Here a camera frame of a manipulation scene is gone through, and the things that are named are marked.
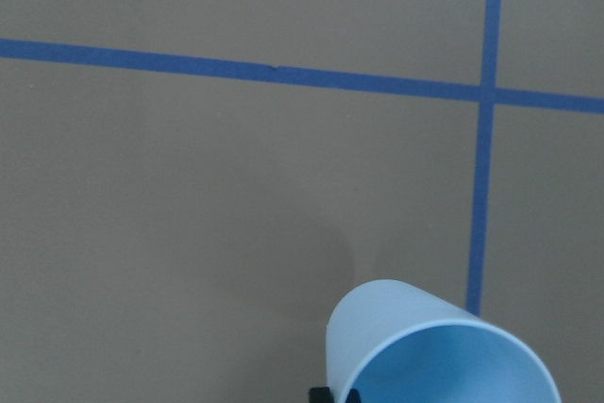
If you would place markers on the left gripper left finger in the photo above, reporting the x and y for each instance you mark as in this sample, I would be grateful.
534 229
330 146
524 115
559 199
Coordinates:
320 395

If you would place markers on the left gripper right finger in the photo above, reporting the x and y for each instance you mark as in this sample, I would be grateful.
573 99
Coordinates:
353 396

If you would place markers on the light blue cup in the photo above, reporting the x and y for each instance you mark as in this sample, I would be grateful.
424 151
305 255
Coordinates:
389 341

